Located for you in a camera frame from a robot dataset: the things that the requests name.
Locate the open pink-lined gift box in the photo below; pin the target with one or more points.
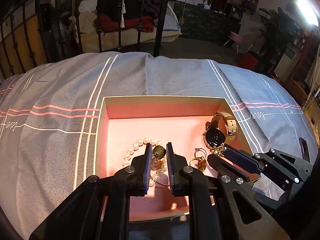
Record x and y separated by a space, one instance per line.
126 124

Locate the hanging swing chair with clothes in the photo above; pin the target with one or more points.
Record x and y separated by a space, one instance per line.
99 23

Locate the black iron bed frame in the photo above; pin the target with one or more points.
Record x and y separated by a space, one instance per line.
34 32

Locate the white floor lamp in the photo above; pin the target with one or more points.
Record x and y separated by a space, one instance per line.
310 14

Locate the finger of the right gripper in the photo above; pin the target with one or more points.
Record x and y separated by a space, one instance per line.
281 168
217 164

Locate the pink small stool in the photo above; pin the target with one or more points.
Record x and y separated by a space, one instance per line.
236 39

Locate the small gold pendant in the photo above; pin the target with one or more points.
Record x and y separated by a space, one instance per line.
159 152

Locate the beige strap wristwatch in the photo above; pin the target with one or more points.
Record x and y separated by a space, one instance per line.
221 129

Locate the gold ring cluster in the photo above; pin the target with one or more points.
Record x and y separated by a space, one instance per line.
199 160

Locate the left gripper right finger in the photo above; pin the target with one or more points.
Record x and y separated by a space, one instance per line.
220 208

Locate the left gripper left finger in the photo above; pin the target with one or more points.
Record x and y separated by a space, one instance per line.
99 208

